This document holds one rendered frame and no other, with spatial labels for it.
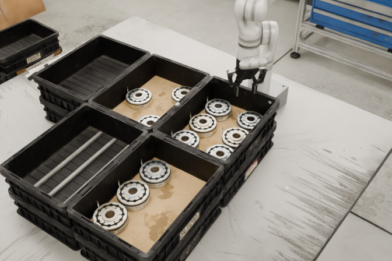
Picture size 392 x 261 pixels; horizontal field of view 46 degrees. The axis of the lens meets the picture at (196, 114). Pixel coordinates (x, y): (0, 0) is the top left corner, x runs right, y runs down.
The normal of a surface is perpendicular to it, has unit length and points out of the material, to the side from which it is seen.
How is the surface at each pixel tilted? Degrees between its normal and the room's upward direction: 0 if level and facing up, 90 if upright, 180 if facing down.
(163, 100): 0
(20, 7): 72
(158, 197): 0
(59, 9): 0
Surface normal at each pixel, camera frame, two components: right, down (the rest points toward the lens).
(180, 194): -0.01, -0.77
